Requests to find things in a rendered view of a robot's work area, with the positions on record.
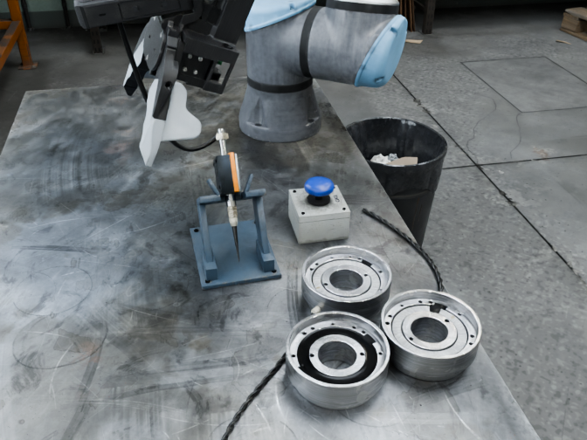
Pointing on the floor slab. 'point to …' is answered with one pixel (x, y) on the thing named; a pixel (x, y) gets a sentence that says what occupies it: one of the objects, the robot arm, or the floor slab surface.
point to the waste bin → (427, 176)
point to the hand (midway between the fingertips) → (130, 127)
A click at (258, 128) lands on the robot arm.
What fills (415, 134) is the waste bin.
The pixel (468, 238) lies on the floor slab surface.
